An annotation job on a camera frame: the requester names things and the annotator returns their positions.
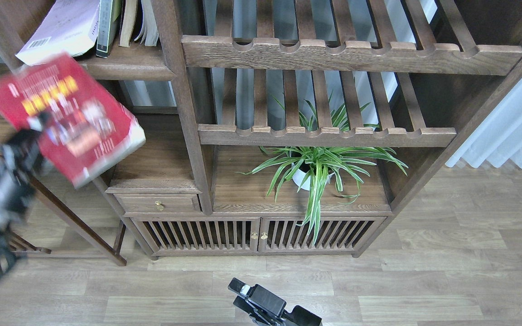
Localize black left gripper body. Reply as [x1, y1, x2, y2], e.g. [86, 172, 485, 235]
[0, 129, 44, 227]

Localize white plant pot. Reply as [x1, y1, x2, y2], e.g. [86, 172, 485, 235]
[291, 156, 334, 192]

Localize tan standing book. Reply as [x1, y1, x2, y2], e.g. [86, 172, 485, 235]
[118, 0, 138, 47]

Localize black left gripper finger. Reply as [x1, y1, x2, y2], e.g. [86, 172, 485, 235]
[28, 111, 53, 136]

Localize brass drawer knob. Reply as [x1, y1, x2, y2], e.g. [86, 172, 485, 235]
[154, 201, 165, 212]

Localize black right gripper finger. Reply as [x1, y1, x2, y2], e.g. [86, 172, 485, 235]
[228, 277, 252, 299]

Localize white open standing book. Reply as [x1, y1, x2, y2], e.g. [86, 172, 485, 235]
[134, 0, 159, 46]

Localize dark wooden bookshelf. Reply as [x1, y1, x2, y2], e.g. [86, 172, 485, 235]
[0, 0, 522, 259]

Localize brass cabinet door knobs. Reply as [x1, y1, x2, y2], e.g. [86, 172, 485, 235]
[250, 232, 269, 240]

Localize red cover book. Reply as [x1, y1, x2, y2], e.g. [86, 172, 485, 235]
[0, 53, 146, 188]

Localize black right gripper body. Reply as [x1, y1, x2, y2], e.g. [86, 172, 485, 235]
[234, 284, 322, 326]

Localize grey green cover book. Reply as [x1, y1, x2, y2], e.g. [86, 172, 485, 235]
[96, 0, 122, 58]

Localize white curtain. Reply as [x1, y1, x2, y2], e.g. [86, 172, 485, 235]
[446, 78, 522, 169]

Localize white paperback book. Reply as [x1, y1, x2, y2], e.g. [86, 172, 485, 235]
[16, 0, 100, 66]

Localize green spider plant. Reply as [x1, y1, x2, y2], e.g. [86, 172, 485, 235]
[239, 93, 409, 245]

